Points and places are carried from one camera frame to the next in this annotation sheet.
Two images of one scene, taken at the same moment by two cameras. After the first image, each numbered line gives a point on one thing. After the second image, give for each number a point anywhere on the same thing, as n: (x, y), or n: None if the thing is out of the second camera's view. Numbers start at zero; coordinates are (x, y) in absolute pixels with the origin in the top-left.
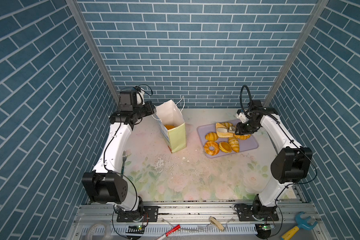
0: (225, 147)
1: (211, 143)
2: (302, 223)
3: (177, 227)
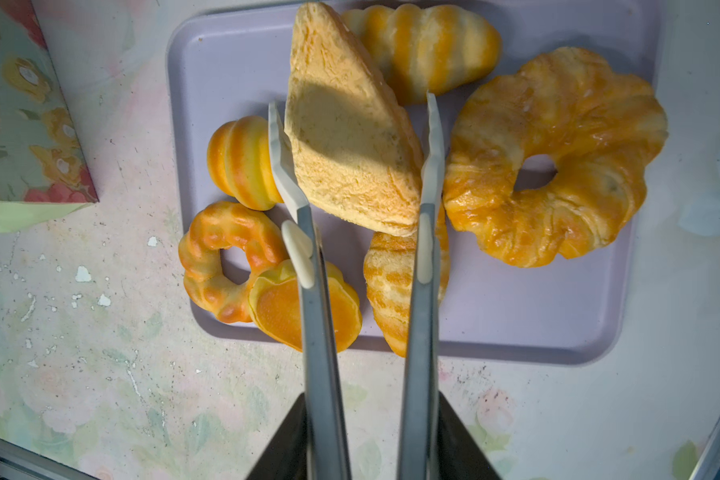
0: (273, 301)
1: (216, 227)
2: None
3: None
